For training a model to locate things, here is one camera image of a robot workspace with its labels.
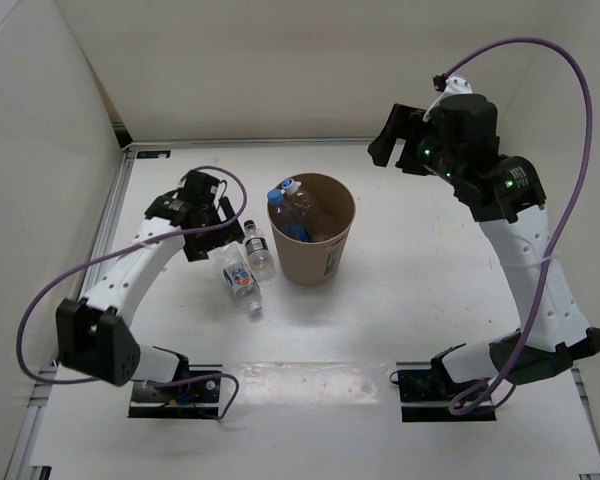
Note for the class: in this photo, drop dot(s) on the black label plastic bottle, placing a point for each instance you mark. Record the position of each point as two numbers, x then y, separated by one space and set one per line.
259 257

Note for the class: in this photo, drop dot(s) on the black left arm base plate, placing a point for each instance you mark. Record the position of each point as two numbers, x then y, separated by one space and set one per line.
195 401

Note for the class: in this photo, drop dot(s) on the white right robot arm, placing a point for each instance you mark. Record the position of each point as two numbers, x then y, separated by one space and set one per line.
509 204

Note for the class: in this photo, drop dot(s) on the clear unlabelled plastic bottle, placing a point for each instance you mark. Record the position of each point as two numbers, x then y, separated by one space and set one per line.
308 209

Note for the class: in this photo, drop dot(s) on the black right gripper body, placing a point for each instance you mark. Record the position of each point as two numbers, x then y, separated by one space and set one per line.
445 160

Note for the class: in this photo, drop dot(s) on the orange blue label bottle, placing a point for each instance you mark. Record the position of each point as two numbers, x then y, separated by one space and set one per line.
240 282

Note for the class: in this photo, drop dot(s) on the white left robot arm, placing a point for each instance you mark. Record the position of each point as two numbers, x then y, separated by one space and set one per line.
94 332

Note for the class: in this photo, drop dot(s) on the aluminium right table rail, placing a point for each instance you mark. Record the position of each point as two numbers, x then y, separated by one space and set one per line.
584 398

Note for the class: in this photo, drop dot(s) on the brown cylindrical waste bin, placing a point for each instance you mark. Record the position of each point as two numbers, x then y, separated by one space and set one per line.
314 263

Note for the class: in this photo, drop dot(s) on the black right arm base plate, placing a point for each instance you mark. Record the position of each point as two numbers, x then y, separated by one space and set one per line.
424 398

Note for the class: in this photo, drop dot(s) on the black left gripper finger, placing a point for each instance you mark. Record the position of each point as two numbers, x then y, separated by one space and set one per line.
198 246
225 212

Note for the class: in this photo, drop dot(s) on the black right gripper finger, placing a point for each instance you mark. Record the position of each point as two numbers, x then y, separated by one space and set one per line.
415 156
401 123

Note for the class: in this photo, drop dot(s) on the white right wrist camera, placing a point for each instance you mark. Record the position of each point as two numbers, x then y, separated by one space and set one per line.
449 85

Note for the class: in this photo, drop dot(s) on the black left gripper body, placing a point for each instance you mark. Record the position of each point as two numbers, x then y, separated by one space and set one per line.
212 216

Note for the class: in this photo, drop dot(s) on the blue label water bottle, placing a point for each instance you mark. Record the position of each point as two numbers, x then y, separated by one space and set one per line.
285 218

